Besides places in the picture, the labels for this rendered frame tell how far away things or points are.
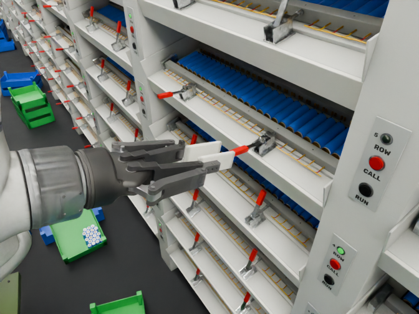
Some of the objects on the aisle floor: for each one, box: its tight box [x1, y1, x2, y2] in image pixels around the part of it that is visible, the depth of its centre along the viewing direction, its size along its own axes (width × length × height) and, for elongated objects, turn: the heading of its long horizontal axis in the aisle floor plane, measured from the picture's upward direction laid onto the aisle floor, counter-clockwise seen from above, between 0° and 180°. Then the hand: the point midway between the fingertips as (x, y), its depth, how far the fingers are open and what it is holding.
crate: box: [49, 208, 107, 265], centre depth 153 cm, size 30×20×8 cm
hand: (209, 157), depth 50 cm, fingers open, 3 cm apart
